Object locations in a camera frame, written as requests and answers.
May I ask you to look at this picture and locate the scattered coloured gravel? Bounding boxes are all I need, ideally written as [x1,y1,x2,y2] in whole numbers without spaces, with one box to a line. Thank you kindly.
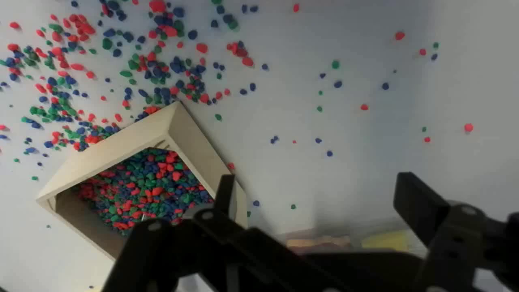
[0,0,476,212]

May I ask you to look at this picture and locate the yellow block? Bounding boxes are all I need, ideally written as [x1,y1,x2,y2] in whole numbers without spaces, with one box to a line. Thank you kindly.
[361,228,415,251]

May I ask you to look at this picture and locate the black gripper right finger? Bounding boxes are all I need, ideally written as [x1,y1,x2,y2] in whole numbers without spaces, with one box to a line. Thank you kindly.
[392,170,519,292]

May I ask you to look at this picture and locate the wooden box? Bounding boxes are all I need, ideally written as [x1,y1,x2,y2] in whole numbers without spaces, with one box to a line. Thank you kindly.
[35,100,249,261]

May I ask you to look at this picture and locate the coloured gravel fill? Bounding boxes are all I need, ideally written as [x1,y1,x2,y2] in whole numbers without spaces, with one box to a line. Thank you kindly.
[74,147,215,233]

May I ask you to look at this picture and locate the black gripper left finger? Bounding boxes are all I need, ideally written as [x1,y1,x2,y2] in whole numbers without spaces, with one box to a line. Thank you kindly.
[102,173,347,292]

